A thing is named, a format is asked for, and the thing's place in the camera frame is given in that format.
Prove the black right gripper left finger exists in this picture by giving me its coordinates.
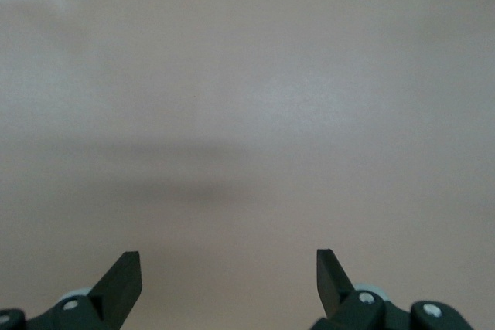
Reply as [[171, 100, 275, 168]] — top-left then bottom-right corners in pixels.
[[0, 250, 143, 330]]

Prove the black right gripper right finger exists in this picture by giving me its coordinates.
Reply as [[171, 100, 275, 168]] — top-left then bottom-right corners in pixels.
[[309, 248, 475, 330]]

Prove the brown table mat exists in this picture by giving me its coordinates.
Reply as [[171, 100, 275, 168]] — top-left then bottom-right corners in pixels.
[[0, 0, 495, 330]]

